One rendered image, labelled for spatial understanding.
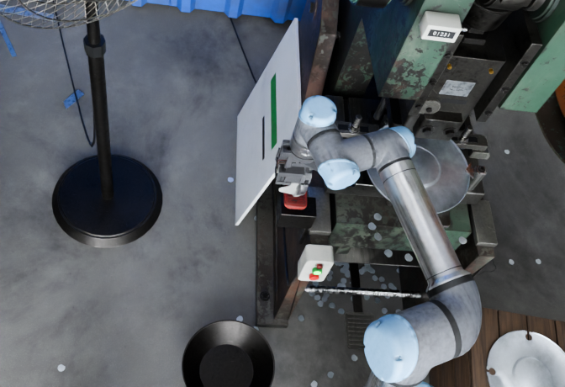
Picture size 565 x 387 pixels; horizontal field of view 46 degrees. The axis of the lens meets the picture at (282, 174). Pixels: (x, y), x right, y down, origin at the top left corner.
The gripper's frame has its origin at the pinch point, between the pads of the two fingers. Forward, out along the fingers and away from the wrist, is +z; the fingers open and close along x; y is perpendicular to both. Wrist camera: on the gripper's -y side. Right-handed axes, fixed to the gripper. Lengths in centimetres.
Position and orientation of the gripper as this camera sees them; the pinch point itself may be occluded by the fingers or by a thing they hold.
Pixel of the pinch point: (297, 191)
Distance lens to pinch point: 169.2
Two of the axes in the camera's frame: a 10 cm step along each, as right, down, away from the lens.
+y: -9.8, -0.8, -1.6
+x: 0.1, 8.5, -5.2
